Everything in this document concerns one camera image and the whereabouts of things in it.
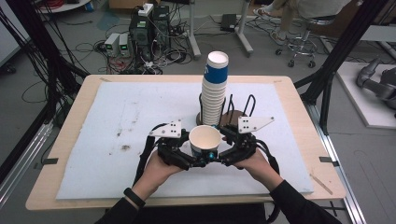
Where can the chrome swivel stool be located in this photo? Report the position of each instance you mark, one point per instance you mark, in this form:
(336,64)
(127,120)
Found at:
(300,46)

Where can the blue print paper cup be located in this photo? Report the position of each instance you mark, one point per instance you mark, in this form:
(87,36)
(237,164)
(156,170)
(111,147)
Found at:
(205,137)

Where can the person's left hand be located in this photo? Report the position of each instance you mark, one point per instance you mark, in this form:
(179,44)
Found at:
(155,177)

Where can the black box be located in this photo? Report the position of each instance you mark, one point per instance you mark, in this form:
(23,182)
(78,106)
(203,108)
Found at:
(229,22)

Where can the white desk leg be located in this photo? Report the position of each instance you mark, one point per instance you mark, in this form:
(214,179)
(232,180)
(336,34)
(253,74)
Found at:
(193,34)
(243,31)

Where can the white power strip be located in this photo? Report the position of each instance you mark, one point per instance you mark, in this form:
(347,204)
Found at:
(145,9)

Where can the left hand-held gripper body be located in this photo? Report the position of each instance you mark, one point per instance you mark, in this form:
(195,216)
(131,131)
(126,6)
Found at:
(169,149)

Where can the person's right hand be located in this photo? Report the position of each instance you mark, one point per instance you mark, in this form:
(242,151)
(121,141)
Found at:
(261,169)

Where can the black computer tower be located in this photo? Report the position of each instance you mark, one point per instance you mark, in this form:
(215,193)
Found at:
(141,37)
(162,25)

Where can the white platform board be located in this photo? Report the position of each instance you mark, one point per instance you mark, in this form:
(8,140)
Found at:
(358,99)

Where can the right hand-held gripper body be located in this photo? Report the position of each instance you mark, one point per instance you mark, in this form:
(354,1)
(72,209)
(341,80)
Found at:
(247,146)

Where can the stack of white paper cups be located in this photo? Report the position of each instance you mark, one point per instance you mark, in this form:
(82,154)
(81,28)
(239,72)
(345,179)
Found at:
(214,93)

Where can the grey bench power supply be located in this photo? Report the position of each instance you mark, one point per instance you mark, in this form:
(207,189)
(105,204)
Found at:
(111,45)
(124,45)

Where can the black wristband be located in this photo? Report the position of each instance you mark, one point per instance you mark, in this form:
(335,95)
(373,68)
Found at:
(134,197)

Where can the white foam mat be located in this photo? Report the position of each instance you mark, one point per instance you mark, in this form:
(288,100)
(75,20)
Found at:
(109,109)

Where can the black tape strip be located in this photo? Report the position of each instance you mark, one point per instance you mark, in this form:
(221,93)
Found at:
(327,160)
(50,161)

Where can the aluminium rail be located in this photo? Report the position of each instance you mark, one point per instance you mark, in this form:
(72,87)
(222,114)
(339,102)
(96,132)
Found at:
(345,189)
(21,168)

